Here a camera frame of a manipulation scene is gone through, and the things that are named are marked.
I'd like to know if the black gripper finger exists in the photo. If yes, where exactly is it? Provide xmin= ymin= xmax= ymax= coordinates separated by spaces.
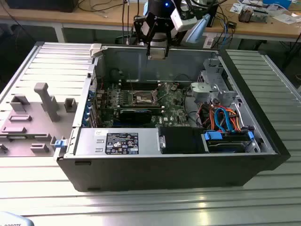
xmin=162 ymin=22 xmax=181 ymax=58
xmin=133 ymin=14 xmax=158 ymax=57

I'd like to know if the silver topped CPU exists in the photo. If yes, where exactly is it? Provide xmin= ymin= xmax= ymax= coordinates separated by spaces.
xmin=148 ymin=48 xmax=166 ymax=60

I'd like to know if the metal socket cover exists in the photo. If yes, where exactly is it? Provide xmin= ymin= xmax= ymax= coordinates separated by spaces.
xmin=152 ymin=82 xmax=170 ymax=102

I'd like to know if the black RAM slot bank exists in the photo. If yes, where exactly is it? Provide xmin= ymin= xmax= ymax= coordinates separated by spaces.
xmin=119 ymin=79 xmax=162 ymax=89
xmin=119 ymin=105 xmax=165 ymax=112

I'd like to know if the CPU socket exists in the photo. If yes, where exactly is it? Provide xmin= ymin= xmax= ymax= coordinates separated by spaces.
xmin=132 ymin=89 xmax=158 ymax=105

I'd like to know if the finned CPU cooler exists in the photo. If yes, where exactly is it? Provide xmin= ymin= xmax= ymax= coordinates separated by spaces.
xmin=238 ymin=6 xmax=254 ymax=24

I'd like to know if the white labelled device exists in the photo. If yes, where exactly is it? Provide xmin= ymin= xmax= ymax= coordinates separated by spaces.
xmin=202 ymin=37 xmax=215 ymax=49

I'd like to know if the wooden desk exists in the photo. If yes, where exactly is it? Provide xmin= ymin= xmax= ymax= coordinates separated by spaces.
xmin=0 ymin=0 xmax=301 ymax=40

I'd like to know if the black upright box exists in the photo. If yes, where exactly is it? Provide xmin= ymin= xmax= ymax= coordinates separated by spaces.
xmin=206 ymin=3 xmax=220 ymax=28

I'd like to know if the grey metal drive cage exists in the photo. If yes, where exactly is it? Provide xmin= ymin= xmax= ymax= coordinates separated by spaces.
xmin=190 ymin=58 xmax=238 ymax=106

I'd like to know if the green motherboard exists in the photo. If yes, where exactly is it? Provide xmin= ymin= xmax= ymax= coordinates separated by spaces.
xmin=94 ymin=81 xmax=196 ymax=129

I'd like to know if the black graphics card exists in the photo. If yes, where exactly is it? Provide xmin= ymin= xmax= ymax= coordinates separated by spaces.
xmin=119 ymin=108 xmax=153 ymax=123

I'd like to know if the grey metal device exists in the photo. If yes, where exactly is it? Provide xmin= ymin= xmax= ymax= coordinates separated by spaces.
xmin=253 ymin=8 xmax=269 ymax=24

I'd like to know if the black equipment box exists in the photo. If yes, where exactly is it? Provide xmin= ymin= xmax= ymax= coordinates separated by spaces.
xmin=4 ymin=0 xmax=77 ymax=13

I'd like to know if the grey power supply unit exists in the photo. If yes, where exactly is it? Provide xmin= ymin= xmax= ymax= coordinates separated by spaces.
xmin=75 ymin=128 xmax=163 ymax=156

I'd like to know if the blue cardboard box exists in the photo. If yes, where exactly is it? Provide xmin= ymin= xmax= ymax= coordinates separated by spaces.
xmin=262 ymin=0 xmax=293 ymax=8

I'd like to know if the hard disk in blue carrier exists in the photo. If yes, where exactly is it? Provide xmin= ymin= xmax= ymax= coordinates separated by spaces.
xmin=202 ymin=131 xmax=256 ymax=153

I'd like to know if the black open PC case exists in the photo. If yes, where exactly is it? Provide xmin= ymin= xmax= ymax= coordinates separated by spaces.
xmin=56 ymin=43 xmax=291 ymax=193

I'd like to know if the grey parts rack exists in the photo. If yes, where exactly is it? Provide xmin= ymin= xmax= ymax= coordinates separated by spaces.
xmin=0 ymin=82 xmax=78 ymax=157

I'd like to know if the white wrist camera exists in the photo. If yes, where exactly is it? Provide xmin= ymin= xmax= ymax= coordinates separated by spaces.
xmin=170 ymin=8 xmax=198 ymax=32

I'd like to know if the blue data wire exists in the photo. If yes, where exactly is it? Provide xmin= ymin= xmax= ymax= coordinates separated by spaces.
xmin=214 ymin=106 xmax=234 ymax=134

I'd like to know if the orange wire bundle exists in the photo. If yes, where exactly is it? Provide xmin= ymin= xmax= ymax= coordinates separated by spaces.
xmin=198 ymin=103 xmax=244 ymax=133

